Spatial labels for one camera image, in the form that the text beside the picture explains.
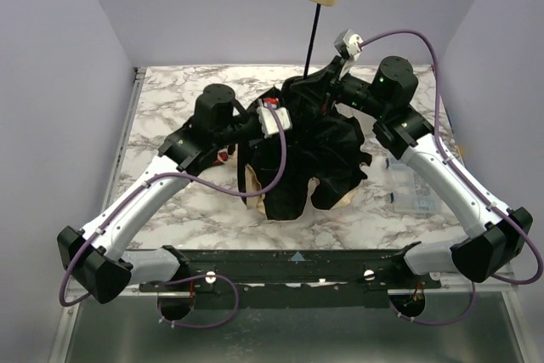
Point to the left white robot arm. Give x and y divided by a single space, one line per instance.
96 255

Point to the clear plastic screw box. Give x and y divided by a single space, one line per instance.
409 193

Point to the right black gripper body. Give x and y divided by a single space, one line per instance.
332 78

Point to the beige umbrella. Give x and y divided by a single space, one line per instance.
323 160

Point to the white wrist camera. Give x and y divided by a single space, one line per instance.
349 46
273 116

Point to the aluminium frame rail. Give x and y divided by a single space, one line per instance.
476 282

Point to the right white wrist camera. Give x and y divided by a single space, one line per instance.
349 46

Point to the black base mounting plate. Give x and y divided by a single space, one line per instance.
291 279

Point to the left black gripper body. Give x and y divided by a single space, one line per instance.
248 126

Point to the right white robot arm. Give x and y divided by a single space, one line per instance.
493 230

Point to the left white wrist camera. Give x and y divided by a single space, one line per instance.
273 116

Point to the red black utility knife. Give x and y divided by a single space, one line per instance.
222 158

